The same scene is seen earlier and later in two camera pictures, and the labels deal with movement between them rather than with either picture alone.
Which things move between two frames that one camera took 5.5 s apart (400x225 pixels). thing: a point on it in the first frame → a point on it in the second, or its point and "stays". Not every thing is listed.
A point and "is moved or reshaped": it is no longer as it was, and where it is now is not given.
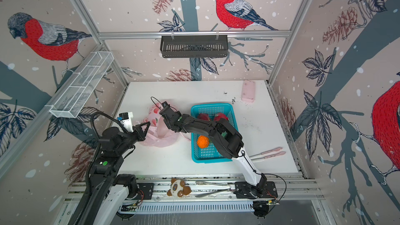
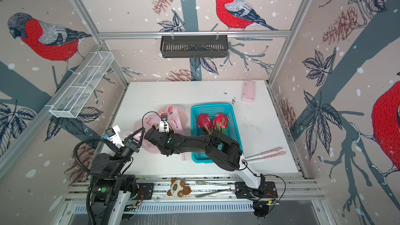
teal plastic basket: (211, 154) stays
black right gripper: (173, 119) → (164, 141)
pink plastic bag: (158, 135) is moved or reshaped
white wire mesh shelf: (80, 86) stays
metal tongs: (211, 183) stays
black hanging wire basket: (194, 46) stays
